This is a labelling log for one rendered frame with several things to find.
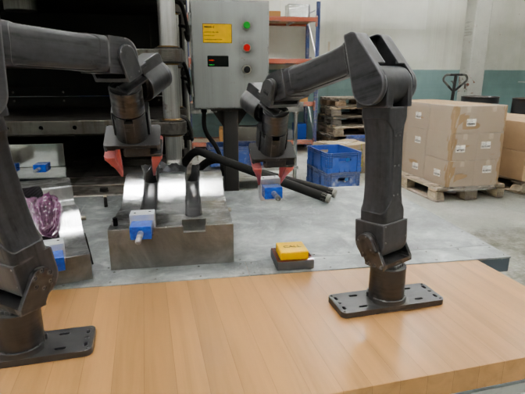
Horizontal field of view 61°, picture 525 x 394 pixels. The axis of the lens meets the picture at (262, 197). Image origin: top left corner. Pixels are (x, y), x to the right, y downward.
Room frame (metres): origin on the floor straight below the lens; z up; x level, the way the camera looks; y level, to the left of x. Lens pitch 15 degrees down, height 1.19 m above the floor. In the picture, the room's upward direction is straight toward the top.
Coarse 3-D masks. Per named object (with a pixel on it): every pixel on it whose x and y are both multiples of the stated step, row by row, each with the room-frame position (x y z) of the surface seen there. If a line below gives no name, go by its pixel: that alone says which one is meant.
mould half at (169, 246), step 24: (168, 192) 1.12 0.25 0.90; (216, 192) 1.14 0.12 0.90; (120, 216) 0.97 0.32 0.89; (168, 216) 0.96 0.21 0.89; (216, 216) 0.96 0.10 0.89; (120, 240) 0.86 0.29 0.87; (144, 240) 0.87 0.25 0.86; (168, 240) 0.88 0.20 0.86; (192, 240) 0.89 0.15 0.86; (216, 240) 0.90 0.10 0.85; (120, 264) 0.86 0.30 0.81; (144, 264) 0.87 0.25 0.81; (168, 264) 0.88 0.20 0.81; (192, 264) 0.89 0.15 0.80
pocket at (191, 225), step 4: (184, 220) 0.93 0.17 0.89; (188, 220) 0.93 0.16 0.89; (192, 220) 0.93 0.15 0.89; (196, 220) 0.94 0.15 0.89; (200, 220) 0.94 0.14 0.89; (204, 220) 0.94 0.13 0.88; (184, 224) 0.93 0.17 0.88; (188, 224) 0.93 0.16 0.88; (192, 224) 0.93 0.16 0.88; (196, 224) 0.94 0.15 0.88; (200, 224) 0.94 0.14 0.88; (204, 224) 0.94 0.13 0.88; (184, 228) 0.93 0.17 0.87; (188, 228) 0.93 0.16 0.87; (192, 228) 0.93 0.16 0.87; (196, 228) 0.94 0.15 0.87; (200, 228) 0.94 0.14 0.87; (204, 228) 0.94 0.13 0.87; (184, 232) 0.89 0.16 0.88; (188, 232) 0.89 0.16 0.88
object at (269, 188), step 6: (264, 180) 1.04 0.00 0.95; (270, 180) 1.04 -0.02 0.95; (276, 180) 1.05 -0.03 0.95; (258, 186) 1.07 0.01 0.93; (264, 186) 1.02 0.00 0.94; (270, 186) 1.02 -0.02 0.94; (276, 186) 1.01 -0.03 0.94; (264, 192) 1.00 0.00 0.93; (270, 192) 1.00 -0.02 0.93; (276, 192) 0.98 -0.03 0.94; (282, 192) 1.01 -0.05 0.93; (264, 198) 1.00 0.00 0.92; (270, 198) 1.00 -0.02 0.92; (276, 198) 0.95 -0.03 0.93
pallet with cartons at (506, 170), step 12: (516, 120) 4.72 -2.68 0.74; (504, 132) 4.79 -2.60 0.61; (516, 132) 4.64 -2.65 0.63; (504, 144) 4.77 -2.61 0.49; (516, 144) 4.62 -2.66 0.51; (504, 156) 4.75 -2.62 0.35; (516, 156) 4.59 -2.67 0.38; (504, 168) 4.73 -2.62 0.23; (516, 168) 4.57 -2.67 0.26; (504, 180) 5.11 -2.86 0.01; (516, 180) 4.57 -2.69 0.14; (516, 192) 4.53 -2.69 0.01
